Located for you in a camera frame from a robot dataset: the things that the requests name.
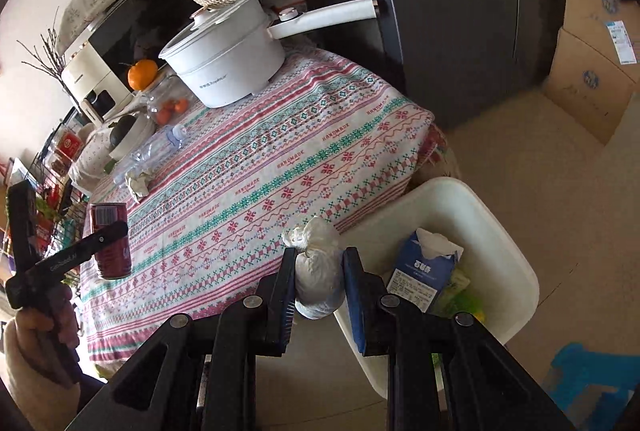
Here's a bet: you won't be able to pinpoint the white dotted cloth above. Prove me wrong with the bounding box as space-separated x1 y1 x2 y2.
67 123 126 192

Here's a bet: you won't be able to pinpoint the red drink can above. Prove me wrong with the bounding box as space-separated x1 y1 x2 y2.
89 202 132 281

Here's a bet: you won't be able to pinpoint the white electric pot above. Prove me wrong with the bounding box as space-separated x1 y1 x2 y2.
158 0 377 109

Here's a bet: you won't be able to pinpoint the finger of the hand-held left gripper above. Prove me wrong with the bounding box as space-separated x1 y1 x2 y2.
64 221 129 271

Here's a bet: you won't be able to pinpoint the red box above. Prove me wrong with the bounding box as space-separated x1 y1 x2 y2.
52 131 83 162

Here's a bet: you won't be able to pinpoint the white plastic bin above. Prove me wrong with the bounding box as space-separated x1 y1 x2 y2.
332 177 541 402

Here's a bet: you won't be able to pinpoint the large orange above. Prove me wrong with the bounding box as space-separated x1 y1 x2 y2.
127 59 160 92

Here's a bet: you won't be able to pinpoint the black wire rack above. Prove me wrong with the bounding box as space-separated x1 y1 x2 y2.
0 121 93 292

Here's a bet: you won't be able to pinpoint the grey refrigerator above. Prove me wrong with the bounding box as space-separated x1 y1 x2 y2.
250 0 568 132

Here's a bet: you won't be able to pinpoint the person's left forearm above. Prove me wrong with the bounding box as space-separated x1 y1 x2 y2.
0 321 83 419

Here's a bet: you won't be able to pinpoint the black microwave oven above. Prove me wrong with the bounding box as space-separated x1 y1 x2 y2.
87 0 281 76

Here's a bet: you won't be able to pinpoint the clear glass bowl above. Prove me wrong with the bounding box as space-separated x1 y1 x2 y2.
135 78 198 126

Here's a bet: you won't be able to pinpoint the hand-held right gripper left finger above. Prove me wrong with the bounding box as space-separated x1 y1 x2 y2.
65 247 298 431

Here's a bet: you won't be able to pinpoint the blue stool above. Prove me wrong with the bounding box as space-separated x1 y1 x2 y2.
542 343 638 412

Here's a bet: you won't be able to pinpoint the knotted white plastic bag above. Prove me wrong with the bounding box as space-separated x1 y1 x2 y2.
281 216 346 321

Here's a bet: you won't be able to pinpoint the pile of colourful snack packets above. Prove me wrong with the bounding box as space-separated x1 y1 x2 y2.
30 171 81 252

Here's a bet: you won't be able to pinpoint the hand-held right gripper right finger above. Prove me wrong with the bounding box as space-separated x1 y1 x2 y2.
342 247 576 431

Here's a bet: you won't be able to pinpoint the dark green squash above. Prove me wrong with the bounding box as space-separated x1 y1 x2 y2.
109 115 136 146

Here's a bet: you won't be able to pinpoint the dry branches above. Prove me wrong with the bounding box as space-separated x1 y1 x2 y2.
17 28 68 84

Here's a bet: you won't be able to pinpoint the clear plastic bottle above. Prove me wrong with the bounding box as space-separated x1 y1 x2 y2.
114 123 188 184

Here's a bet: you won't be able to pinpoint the white countertop appliance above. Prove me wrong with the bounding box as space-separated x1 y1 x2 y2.
61 42 136 122

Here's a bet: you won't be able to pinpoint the crumpled white tissue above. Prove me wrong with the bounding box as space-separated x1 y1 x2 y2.
124 168 153 204

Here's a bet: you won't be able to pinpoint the blue milk carton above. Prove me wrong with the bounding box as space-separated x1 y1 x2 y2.
387 228 465 314

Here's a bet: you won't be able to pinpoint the person's left hand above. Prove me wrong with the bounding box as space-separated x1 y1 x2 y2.
15 285 78 348

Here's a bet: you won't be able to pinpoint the green snack wrapper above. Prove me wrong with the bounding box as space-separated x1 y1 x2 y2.
435 272 488 322

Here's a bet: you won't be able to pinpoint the labelled cardboard box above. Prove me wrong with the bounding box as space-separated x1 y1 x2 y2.
542 27 640 146

